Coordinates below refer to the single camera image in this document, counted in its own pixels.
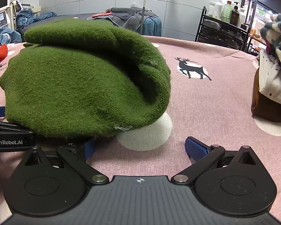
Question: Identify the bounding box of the light blue denim garment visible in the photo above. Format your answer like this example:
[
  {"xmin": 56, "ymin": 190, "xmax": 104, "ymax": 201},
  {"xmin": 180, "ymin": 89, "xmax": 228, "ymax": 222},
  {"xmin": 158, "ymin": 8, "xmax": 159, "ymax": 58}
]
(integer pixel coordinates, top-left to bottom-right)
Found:
[{"xmin": 0, "ymin": 27, "xmax": 22, "ymax": 44}]

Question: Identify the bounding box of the grey cloth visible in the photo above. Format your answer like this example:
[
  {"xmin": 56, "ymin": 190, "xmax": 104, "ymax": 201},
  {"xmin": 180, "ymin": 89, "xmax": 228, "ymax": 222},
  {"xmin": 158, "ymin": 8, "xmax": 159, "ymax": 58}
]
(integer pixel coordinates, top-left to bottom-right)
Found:
[{"xmin": 110, "ymin": 7, "xmax": 160, "ymax": 34}]

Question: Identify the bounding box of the white pump bottle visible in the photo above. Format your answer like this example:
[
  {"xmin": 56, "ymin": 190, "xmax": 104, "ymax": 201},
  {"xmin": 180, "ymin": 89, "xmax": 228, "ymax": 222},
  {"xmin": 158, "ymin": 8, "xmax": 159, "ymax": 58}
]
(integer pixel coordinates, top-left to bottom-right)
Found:
[{"xmin": 213, "ymin": 0, "xmax": 223, "ymax": 19}]

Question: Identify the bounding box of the dark blue bed cover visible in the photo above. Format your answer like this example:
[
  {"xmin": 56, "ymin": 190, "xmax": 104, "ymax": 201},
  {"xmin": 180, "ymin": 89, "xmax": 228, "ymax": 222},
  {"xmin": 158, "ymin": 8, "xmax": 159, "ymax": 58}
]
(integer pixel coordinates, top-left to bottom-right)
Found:
[{"xmin": 22, "ymin": 13, "xmax": 163, "ymax": 37}]

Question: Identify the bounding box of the black shelf cart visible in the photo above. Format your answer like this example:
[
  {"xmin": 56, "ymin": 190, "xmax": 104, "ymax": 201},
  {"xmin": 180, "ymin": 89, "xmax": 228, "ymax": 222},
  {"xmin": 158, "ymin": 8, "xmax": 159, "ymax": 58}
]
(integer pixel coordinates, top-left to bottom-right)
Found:
[{"xmin": 195, "ymin": 6, "xmax": 254, "ymax": 52}]

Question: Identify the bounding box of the green bottle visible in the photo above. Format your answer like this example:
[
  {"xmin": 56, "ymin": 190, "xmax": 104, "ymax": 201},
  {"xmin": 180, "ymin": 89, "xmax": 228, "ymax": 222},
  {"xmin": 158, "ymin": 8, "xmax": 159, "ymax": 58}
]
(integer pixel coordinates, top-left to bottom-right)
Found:
[{"xmin": 221, "ymin": 1, "xmax": 234, "ymax": 24}]

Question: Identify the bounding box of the brown bottle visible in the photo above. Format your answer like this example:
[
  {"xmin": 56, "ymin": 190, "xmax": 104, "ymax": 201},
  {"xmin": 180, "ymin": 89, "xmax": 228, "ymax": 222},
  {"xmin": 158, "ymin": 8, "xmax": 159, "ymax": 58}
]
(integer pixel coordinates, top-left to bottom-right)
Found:
[{"xmin": 230, "ymin": 2, "xmax": 240, "ymax": 27}]

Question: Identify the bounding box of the metal pole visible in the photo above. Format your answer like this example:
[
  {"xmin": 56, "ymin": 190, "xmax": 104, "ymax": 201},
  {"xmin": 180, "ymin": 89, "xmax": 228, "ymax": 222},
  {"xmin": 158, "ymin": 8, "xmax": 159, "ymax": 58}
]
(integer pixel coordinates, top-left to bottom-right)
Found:
[{"xmin": 142, "ymin": 0, "xmax": 148, "ymax": 35}]

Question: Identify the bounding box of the green knit sweater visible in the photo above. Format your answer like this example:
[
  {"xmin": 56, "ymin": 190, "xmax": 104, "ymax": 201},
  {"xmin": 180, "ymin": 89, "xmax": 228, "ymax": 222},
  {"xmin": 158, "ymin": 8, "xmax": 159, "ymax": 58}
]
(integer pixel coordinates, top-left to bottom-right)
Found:
[{"xmin": 0, "ymin": 18, "xmax": 172, "ymax": 138}]

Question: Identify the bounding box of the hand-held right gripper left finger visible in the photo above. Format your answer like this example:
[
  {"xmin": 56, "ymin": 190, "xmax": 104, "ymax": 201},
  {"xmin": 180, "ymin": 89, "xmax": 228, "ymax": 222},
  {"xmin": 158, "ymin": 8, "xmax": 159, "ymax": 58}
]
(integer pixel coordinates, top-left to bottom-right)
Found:
[{"xmin": 21, "ymin": 139, "xmax": 109, "ymax": 185}]

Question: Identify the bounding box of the small red cloth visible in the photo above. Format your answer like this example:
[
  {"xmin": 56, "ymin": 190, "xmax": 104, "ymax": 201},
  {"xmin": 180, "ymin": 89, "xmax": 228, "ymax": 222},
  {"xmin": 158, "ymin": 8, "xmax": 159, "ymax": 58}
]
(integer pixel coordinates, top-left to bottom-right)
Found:
[{"xmin": 92, "ymin": 10, "xmax": 113, "ymax": 18}]

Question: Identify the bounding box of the pink deer-print bedsheet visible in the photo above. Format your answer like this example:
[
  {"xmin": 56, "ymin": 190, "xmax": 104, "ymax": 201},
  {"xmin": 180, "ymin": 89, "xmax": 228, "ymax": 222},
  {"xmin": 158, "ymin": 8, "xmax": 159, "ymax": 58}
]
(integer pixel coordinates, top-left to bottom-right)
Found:
[{"xmin": 0, "ymin": 35, "xmax": 281, "ymax": 223}]

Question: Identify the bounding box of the dark blue jacket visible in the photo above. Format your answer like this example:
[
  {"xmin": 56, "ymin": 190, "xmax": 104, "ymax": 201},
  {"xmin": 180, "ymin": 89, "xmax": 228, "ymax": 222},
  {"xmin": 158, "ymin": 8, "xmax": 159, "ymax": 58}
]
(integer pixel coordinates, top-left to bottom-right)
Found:
[{"xmin": 16, "ymin": 8, "xmax": 58, "ymax": 32}]

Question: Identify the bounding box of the white dotted cloth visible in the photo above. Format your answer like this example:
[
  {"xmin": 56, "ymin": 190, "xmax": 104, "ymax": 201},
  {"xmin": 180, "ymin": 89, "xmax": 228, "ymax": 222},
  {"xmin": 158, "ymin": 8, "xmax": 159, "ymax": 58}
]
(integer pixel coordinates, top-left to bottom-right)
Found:
[{"xmin": 258, "ymin": 48, "xmax": 281, "ymax": 111}]

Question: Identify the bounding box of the plaid fleece cloth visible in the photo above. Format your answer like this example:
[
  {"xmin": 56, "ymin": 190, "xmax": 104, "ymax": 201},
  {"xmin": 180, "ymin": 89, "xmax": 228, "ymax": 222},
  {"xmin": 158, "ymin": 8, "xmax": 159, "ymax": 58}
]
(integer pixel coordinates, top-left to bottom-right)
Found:
[{"xmin": 260, "ymin": 12, "xmax": 281, "ymax": 65}]

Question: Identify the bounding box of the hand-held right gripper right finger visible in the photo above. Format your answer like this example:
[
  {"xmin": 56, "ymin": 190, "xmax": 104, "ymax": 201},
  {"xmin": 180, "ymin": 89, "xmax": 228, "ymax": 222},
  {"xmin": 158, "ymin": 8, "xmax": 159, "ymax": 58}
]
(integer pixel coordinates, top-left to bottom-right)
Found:
[{"xmin": 170, "ymin": 136, "xmax": 263, "ymax": 184}]

